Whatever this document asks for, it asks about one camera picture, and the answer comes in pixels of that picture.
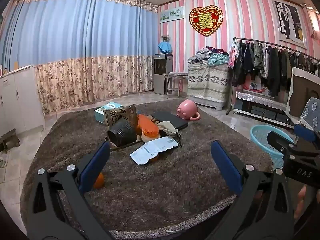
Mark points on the blue patterned fringed cloth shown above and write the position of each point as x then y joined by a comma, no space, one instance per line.
311,112

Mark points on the white cabinet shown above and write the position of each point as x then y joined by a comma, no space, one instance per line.
20,100

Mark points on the small round metal table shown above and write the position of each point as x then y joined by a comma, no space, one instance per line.
175,74

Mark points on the row of hanging clothes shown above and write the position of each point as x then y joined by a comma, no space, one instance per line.
272,65

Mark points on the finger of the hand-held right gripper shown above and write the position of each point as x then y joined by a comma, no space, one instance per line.
304,132
280,141

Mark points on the teal cardboard box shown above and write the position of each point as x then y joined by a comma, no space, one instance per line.
100,116

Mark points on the light blue plastic basket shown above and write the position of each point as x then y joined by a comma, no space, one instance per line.
262,135

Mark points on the metal clothes rack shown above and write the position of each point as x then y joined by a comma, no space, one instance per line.
275,43

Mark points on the blue and floral curtain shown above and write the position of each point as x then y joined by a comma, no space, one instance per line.
75,42

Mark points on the pink hanging bag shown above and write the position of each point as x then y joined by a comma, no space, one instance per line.
232,55

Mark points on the wall picture with clock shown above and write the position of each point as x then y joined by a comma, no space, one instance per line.
172,14

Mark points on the beige and brown board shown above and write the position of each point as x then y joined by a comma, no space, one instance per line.
300,92

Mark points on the black ribbed cup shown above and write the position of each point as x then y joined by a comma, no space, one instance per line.
122,132

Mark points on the person's right hand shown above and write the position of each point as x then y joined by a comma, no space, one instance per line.
300,202

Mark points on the orange snack packet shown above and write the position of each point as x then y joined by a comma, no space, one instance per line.
148,127

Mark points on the small wooden stool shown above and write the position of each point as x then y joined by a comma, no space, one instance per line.
10,140

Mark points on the red-edged picture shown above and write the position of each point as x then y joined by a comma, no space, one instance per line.
255,87

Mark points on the black zip case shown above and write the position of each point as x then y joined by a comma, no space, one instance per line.
172,120

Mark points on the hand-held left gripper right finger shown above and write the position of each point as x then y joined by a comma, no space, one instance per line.
226,165

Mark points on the white paper leaflet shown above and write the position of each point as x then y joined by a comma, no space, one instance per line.
152,150

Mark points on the grey water dispenser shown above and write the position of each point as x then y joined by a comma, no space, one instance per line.
162,72

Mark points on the brown shaggy blanket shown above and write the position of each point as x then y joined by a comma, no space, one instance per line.
150,192

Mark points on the small potted plant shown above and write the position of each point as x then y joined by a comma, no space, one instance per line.
166,38

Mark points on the red heart wall decoration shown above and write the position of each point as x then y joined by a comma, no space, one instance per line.
206,21

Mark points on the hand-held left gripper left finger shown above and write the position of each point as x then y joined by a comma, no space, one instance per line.
95,166

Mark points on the pink mug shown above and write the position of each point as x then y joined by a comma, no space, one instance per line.
187,108

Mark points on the blue cloth covered bottle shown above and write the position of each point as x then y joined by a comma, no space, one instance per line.
165,47

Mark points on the pile of clothes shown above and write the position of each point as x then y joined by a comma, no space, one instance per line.
210,55

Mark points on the floral cloth covered chest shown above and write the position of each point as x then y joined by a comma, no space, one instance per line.
207,82

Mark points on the slipper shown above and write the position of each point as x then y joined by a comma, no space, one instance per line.
2,161

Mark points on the wall poster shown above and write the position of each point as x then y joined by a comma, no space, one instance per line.
288,22

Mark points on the low shelf with lace cloth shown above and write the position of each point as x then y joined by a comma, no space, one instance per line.
260,100

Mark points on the brown paper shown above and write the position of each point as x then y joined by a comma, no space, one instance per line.
166,128

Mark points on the patterned paper bag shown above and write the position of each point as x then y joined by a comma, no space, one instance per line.
120,113

